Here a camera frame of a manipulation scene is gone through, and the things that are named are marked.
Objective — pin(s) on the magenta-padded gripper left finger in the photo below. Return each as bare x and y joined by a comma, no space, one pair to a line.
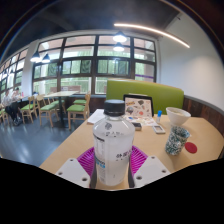
73,170

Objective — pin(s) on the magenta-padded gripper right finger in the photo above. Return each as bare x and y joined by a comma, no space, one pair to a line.
151,169

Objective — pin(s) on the clear plastic water bottle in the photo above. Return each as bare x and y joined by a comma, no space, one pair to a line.
113,146

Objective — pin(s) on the green speckled ceramic cup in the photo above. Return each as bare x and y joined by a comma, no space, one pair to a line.
176,141

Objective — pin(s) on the small white device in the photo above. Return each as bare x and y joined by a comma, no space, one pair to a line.
159,129

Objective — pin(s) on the flat round red coaster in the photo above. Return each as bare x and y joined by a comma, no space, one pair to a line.
191,147

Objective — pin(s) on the small dark box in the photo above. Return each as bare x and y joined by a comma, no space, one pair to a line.
137,126

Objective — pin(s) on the white sticker sheet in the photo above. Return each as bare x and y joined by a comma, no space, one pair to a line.
146,120

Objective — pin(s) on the small blue-capped bottle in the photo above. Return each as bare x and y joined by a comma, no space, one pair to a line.
159,116

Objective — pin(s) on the white paper sheets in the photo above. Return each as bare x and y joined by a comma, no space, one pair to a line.
96,116

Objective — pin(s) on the white ceramic bowl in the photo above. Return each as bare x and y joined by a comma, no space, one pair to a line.
178,116

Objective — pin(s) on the wooden chairs with green seats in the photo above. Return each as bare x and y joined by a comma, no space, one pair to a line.
76,108

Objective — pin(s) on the black tablet with stickers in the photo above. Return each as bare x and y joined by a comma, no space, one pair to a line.
138,106

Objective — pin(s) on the light wooden dining table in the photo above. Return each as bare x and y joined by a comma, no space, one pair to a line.
61,94

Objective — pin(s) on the green upholstered bench backrest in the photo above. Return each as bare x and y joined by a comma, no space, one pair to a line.
160,91

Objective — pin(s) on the person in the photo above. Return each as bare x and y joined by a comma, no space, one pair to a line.
11,105

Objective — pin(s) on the long linear ceiling light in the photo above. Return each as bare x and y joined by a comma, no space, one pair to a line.
153,30

